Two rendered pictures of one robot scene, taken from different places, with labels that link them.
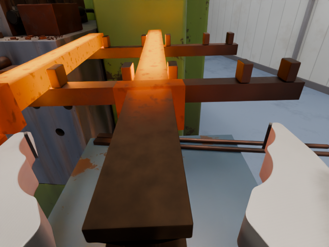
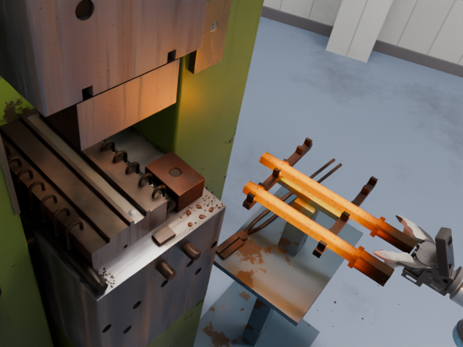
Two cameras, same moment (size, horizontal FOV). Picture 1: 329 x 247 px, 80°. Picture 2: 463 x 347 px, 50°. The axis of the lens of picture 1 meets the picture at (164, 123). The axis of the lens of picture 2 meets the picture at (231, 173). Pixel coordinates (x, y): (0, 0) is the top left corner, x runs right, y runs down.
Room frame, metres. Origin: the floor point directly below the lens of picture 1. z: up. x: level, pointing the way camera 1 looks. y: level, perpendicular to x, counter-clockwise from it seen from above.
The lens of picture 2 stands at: (0.10, 0.90, 1.84)
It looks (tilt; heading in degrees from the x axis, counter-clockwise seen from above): 47 degrees down; 297
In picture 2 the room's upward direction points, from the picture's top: 13 degrees clockwise
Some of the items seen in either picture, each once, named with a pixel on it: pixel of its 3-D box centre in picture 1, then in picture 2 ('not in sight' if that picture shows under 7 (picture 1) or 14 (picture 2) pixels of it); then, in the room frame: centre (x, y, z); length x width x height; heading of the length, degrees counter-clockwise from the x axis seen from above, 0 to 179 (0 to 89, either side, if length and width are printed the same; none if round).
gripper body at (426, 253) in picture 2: not in sight; (433, 268); (-0.04, 0.01, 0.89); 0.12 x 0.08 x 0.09; 1
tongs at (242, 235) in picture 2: (206, 144); (284, 203); (0.41, -0.11, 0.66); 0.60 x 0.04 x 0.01; 82
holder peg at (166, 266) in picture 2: not in sight; (166, 270); (0.45, 0.43, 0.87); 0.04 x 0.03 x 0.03; 173
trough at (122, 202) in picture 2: not in sight; (80, 161); (0.74, 0.41, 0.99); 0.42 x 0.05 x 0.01; 173
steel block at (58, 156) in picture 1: (68, 89); (95, 229); (0.74, 0.38, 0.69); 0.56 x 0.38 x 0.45; 173
